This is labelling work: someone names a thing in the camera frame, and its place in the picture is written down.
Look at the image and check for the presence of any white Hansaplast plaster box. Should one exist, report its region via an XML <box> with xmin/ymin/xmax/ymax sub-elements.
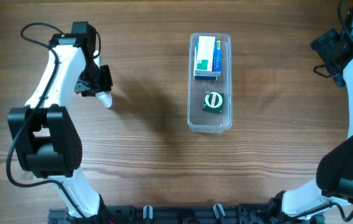
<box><xmin>194</xmin><ymin>70</ymin><xmax>221</xmax><ymax>80</ymax></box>

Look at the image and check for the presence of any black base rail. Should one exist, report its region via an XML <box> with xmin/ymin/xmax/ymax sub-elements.
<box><xmin>47</xmin><ymin>203</ymin><xmax>324</xmax><ymax>224</ymax></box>

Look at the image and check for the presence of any clear plastic container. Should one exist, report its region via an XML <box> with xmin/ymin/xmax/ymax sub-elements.
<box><xmin>187</xmin><ymin>33</ymin><xmax>232</xmax><ymax>133</ymax></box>

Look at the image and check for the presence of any white green medicine box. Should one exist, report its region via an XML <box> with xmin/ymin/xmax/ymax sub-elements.
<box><xmin>195</xmin><ymin>36</ymin><xmax>215</xmax><ymax>72</ymax></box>

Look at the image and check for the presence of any blue lozenges box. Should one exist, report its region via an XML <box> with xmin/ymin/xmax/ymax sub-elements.
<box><xmin>194</xmin><ymin>40</ymin><xmax>222</xmax><ymax>73</ymax></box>

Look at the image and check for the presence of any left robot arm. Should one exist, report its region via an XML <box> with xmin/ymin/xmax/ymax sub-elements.
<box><xmin>6</xmin><ymin>21</ymin><xmax>115</xmax><ymax>223</ymax></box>

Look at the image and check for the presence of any green Zam-Buk tin box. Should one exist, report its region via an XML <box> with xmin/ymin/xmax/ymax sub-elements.
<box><xmin>202</xmin><ymin>90</ymin><xmax>224</xmax><ymax>114</ymax></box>

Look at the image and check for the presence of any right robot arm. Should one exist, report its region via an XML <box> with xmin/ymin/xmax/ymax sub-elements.
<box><xmin>258</xmin><ymin>1</ymin><xmax>353</xmax><ymax>223</ymax></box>

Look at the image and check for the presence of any white bottle clear cap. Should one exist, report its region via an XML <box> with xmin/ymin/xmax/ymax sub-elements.
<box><xmin>95</xmin><ymin>55</ymin><xmax>113</xmax><ymax>110</ymax></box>

